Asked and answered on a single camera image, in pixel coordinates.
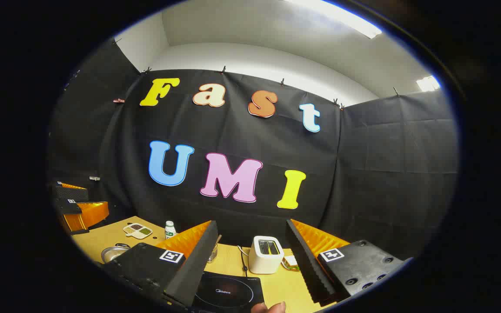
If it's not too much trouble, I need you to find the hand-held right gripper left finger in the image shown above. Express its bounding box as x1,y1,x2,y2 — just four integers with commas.
103,220,218,307

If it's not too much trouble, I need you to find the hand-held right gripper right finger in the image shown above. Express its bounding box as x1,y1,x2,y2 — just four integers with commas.
285,219,412,307

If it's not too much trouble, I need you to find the black induction cooktop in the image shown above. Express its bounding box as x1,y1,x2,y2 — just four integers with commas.
193,272,265,312

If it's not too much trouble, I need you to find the stainless steel pot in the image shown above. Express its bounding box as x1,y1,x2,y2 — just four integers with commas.
100,243,131,264

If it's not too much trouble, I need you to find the white toaster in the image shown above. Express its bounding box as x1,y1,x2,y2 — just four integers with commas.
248,236,285,275

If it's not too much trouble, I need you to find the white divided bean tray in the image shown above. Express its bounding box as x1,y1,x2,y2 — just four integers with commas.
123,223,153,240

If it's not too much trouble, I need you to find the small ceiling light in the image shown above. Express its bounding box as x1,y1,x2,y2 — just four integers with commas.
416,76,441,92

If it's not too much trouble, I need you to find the long ceiling light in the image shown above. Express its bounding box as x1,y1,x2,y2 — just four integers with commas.
283,0,383,40

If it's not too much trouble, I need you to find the black power cable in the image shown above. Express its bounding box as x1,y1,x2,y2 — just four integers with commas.
237,246,251,277

